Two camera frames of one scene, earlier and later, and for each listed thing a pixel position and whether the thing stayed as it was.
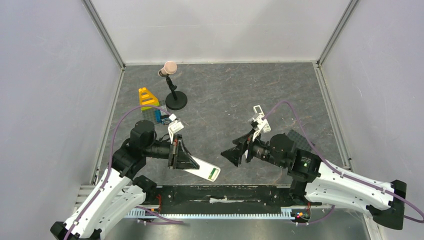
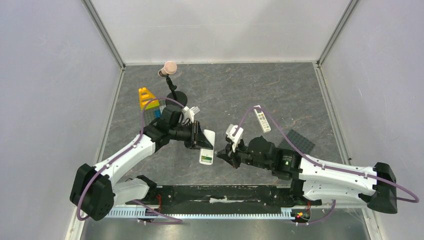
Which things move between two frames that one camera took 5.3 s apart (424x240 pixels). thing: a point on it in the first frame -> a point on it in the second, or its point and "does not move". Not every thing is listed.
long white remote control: (257, 109) does not move
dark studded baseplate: (300, 142) does not move
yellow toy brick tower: (146, 98) does not move
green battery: (212, 173) -> (206, 159)
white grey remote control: (206, 170) -> (206, 156)
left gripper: (182, 159) -> (198, 140)
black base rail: (222, 198) does not move
